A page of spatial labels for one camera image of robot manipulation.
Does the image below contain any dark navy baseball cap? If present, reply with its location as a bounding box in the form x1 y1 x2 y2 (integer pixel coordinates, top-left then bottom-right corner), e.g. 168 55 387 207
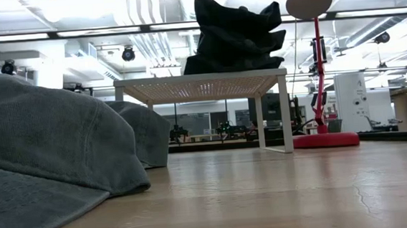
196 18 288 60
193 0 284 36
181 47 287 76

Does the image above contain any grey baseball cap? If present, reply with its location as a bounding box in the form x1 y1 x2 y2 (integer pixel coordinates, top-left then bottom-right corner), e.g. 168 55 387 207
0 62 155 228
104 96 175 172

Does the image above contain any white perforated metal shelf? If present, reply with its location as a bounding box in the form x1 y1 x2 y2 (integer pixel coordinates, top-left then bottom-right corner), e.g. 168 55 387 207
112 67 295 166

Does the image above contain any black cabinet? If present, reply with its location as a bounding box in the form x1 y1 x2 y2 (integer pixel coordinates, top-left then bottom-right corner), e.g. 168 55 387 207
247 92 284 140

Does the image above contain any black ceiling spotlight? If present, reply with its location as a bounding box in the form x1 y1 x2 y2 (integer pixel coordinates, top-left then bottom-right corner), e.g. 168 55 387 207
373 31 392 45
0 58 19 77
120 45 137 63

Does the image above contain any black overhead light bar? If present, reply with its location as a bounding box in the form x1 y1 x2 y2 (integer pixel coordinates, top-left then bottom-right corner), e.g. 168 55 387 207
0 5 407 44

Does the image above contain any red desk lamp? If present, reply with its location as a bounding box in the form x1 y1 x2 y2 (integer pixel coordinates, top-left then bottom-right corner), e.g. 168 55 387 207
282 0 361 151

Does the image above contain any grey bin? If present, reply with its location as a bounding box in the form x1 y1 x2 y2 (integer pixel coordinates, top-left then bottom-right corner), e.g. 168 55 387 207
327 118 345 134

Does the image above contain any white pillar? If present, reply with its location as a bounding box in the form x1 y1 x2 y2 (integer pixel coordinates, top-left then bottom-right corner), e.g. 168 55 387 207
332 72 373 135

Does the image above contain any black aluminium table frame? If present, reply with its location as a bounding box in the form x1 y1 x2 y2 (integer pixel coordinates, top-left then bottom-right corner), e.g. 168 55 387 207
168 127 407 161

